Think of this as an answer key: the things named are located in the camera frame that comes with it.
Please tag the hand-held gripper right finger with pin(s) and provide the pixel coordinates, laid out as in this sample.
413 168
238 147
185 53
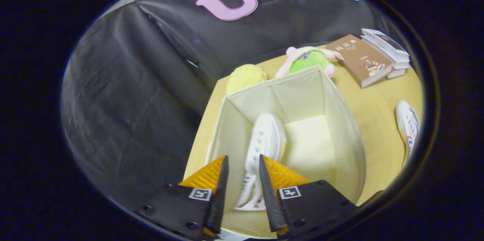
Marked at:
269 203

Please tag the thick brown book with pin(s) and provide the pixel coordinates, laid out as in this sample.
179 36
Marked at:
396 73

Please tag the beige fabric storage box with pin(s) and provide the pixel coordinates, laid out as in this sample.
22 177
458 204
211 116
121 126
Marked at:
340 139

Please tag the green and pink plush toy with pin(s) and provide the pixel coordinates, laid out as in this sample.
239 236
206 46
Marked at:
308 61

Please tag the white canvas shoe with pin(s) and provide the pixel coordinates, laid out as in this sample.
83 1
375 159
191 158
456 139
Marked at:
408 127
264 135

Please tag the white book patterned cover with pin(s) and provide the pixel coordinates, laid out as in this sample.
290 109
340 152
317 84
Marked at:
399 63

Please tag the black backdrop cloth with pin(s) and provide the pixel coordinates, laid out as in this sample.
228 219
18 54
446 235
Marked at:
132 82

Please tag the yellow plush toy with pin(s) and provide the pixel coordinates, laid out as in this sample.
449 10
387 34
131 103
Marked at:
244 76

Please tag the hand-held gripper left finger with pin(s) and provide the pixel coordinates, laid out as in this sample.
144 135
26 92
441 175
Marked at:
220 199

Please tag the brown cover book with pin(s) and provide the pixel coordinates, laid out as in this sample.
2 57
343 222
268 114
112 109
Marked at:
355 57

